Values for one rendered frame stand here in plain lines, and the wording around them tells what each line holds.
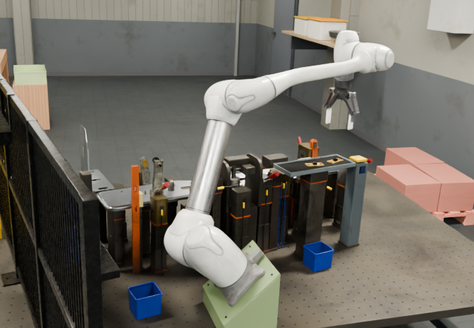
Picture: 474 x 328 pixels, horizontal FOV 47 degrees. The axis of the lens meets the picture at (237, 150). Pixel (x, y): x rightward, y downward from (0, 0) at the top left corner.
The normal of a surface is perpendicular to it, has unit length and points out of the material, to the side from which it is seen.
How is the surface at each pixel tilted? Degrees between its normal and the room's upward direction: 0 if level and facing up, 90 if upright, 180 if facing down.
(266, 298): 90
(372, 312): 0
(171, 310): 0
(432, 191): 90
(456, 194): 90
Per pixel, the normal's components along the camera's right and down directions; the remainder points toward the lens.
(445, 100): -0.96, 0.04
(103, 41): 0.26, 0.30
